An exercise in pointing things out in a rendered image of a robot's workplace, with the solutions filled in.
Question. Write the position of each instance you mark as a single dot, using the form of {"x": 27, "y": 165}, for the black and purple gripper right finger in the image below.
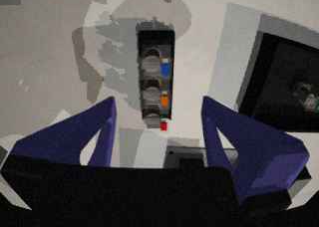
{"x": 269, "y": 159}

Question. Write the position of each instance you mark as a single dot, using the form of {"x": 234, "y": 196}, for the grey flat mounting plate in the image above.
{"x": 173, "y": 150}

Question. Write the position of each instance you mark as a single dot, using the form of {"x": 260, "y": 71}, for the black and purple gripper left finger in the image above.
{"x": 63, "y": 141}

